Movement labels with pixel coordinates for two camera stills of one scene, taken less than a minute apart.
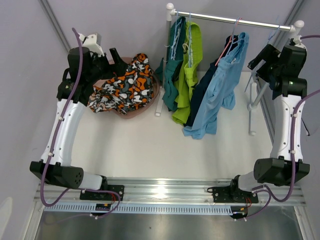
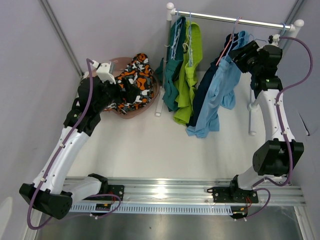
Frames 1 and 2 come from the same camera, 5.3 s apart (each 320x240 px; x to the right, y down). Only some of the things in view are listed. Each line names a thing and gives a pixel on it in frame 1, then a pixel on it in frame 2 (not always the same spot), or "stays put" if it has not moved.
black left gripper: (118, 69) → (129, 95)
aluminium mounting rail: (164, 196) stays put
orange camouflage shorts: (132, 88) stays put
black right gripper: (270, 54) → (251, 49)
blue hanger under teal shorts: (175, 42) stays put
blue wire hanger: (276, 30) → (284, 28)
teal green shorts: (166, 68) stays put
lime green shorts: (188, 76) stays put
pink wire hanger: (231, 39) stays put
